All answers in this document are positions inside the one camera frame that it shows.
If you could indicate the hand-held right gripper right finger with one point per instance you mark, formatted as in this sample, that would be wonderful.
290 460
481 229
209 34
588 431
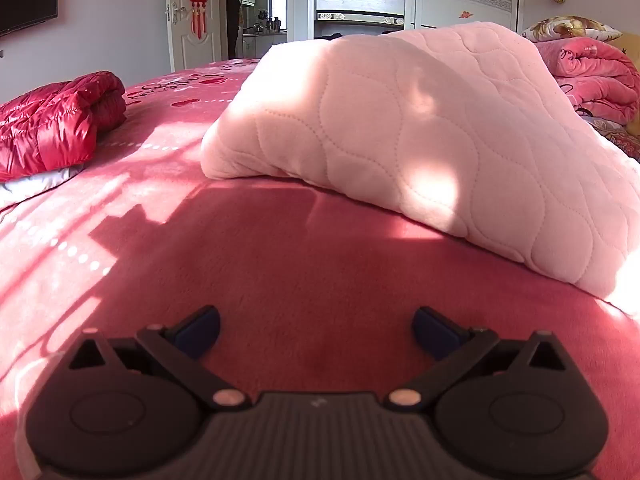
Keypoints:
435 332

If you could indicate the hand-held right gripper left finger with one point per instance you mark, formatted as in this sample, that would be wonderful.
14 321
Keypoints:
200 332

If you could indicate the light pink quilted garment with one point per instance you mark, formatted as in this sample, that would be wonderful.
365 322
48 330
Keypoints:
400 125

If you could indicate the pile of dark clothes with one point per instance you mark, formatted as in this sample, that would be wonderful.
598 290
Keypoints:
332 36

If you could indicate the pink printed bed blanket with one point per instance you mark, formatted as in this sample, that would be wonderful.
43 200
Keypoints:
300 270

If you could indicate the white cloth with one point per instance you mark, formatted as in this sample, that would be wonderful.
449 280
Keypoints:
25 187

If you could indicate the red down jacket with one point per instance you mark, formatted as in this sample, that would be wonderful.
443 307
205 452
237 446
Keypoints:
50 125

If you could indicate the white door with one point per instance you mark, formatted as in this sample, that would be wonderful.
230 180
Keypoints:
182 55

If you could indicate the kitchen counter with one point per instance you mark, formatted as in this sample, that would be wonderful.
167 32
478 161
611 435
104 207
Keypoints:
250 45

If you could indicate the folded pink printed blanket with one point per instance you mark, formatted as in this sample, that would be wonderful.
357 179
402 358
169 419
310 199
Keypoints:
590 70

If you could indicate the white wardrobe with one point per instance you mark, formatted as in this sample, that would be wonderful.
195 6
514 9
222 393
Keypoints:
450 0

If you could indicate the floral pillow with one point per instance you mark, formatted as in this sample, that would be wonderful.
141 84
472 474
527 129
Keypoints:
570 27

